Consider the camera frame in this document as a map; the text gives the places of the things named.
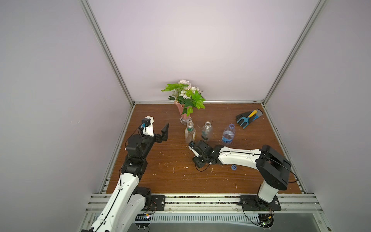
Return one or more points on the pink vase with flowers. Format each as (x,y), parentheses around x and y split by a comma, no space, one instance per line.
(186,97)

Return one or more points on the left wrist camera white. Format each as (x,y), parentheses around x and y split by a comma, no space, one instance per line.
(147,126)

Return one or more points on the aluminium corner frame post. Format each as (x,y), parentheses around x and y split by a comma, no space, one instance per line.
(106,50)
(295,49)

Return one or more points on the green label clear bottle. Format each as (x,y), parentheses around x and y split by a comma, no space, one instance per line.
(190,132)

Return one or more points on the teal print clear bottle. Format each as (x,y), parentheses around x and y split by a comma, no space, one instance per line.
(207,131)

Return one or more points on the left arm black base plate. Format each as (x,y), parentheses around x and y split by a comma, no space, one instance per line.
(157,203)

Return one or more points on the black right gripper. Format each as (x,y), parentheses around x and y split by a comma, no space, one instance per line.
(198,148)

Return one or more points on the blue yellow garden hand rake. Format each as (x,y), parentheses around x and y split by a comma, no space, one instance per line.
(246,118)

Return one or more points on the blue label water bottle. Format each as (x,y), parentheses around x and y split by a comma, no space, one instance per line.
(228,134)

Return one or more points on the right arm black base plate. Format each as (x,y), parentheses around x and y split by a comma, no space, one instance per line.
(254,203)

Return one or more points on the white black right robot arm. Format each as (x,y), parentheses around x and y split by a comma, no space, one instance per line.
(273,167)

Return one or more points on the aluminium corner frame post right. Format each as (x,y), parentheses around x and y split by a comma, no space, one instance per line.
(295,49)

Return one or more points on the aluminium corner frame post left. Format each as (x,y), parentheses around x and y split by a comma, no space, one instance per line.
(106,50)

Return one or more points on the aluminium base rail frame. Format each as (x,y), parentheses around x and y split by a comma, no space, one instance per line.
(219,192)

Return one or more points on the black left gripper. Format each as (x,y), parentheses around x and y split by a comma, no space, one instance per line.
(163,136)

